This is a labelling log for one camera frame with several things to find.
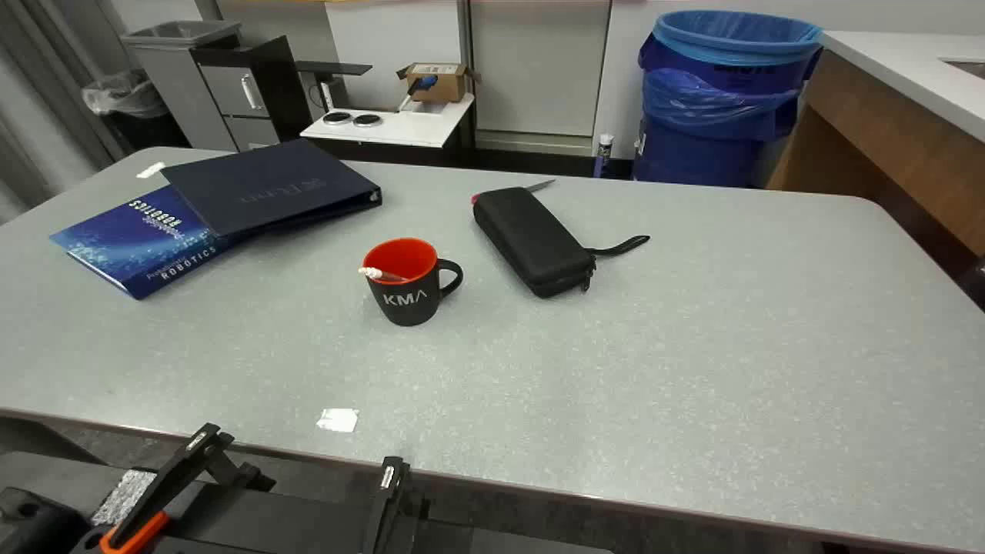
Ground black mug with red interior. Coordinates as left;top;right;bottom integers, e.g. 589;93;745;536
359;238;465;328

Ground black zippered pouch case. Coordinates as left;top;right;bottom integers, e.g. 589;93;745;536
470;177;653;300

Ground small white side table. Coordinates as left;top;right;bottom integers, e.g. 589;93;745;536
297;88;480;167

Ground open cardboard box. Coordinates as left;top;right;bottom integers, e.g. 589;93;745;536
394;58;478;108

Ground small white paper scrap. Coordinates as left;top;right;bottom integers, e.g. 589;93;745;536
315;406;363;436

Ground white partition panel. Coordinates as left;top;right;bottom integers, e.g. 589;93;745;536
469;0;615;161

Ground black sunglasses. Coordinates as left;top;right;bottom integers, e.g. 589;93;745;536
319;108;383;130

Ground blue trash bin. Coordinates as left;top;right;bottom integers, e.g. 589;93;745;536
632;39;813;191

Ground black table clamp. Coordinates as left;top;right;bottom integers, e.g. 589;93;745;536
367;452;430;554

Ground blue plastic bin liner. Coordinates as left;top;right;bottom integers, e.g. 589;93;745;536
638;10;829;145

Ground grey file cabinet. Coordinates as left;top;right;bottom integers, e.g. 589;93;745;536
119;19;287;154

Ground blue printed booklet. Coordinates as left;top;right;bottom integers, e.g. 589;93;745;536
49;182;250;300

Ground black and orange clamp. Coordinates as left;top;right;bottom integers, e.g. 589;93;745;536
69;422;276;554

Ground white plastic bag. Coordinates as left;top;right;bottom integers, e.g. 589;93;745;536
81;70;170;124

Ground wooden counter with grey top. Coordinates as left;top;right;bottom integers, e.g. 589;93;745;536
767;27;985;310

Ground dark blue ring binder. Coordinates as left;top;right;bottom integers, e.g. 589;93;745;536
161;137;383;244

